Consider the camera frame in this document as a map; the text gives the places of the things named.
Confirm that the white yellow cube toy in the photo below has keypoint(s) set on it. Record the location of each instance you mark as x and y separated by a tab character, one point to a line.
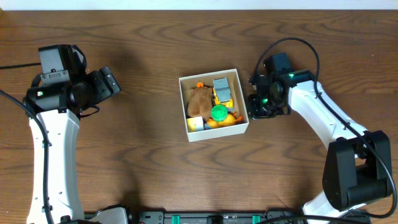
195	124

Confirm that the yellow grey toy truck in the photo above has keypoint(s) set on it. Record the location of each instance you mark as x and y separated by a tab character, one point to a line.
222	93

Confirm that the black mounting rail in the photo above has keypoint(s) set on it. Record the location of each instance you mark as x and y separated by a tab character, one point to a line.
122	214

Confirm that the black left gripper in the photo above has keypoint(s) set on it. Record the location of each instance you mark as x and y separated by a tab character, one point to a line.
109	81

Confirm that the brown plush capybara toy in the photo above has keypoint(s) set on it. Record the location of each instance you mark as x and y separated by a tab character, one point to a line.
200	102

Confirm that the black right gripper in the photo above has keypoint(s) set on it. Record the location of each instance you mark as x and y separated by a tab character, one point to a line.
257	109

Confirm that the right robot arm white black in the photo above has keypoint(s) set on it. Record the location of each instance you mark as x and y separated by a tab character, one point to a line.
357	177

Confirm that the green round plastic toy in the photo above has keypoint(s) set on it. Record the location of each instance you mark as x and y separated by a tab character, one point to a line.
219	113

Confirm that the orange rubber duck toy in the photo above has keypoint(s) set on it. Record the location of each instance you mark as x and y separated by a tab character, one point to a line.
230	120

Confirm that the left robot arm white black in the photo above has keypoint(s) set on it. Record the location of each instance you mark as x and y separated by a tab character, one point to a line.
57	100

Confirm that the white cardboard box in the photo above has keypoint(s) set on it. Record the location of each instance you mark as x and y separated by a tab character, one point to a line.
189	82

